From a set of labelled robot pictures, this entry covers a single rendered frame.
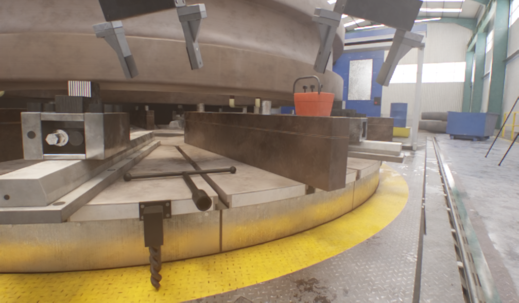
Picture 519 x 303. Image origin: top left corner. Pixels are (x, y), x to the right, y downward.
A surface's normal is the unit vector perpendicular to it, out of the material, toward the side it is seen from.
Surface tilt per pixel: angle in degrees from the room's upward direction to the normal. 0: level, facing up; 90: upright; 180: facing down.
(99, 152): 90
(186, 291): 0
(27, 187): 90
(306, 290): 0
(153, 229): 90
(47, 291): 0
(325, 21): 113
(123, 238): 90
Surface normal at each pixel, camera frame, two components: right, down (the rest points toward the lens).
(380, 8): 0.11, 0.50
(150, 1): -0.11, 0.50
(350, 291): 0.03, -0.99
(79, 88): 0.22, 0.11
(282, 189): 0.52, 0.11
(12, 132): 0.98, 0.04
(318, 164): -0.82, 0.04
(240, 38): 0.51, -0.11
